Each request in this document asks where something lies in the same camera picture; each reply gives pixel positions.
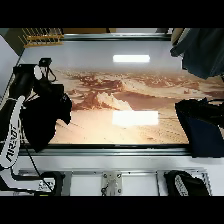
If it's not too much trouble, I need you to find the silver frame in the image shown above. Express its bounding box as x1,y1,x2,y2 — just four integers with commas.
18,32,224,197

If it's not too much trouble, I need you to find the black garment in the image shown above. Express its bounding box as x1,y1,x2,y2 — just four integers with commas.
19,93,73,153

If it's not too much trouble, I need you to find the dark blue garment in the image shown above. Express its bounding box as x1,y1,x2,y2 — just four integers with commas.
176,113,224,158

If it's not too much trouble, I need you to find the grey garment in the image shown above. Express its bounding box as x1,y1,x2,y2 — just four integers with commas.
169,28,224,80

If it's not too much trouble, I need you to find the yellow rack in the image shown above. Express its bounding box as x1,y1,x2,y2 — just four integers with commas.
21,28,65,48

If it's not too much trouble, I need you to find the black cable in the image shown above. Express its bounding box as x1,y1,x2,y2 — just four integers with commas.
20,126,56,194

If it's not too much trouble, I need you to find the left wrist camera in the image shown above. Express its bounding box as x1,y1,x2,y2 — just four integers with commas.
38,57,58,83

